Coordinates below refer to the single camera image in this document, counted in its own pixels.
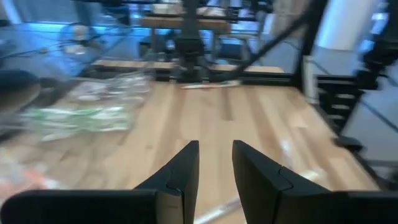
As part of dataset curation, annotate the purple toothbrush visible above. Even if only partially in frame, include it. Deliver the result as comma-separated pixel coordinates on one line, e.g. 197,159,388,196
74,86,147,103

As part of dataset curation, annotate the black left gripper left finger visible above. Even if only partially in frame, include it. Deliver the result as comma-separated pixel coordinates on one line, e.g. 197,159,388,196
0,139,200,224

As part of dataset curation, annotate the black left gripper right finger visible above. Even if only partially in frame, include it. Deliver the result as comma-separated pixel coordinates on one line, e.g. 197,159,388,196
232,139,398,224

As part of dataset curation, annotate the wooden background table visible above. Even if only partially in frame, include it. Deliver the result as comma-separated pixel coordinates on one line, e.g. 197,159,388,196
139,14,231,35

